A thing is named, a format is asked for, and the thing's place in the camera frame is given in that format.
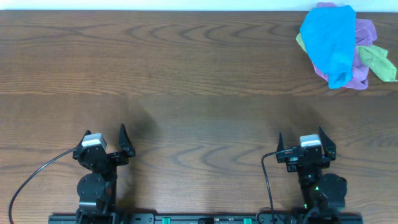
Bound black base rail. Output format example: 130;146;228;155
48;213;363;224

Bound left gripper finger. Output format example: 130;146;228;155
81;130;91;144
118;124;136;157

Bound purple microfiber cloth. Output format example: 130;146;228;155
312;2;378;91

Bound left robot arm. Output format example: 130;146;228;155
73;124;136;224

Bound green microfiber cloth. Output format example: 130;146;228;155
296;33;397;90

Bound blue microfiber cloth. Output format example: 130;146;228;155
300;5;356;89

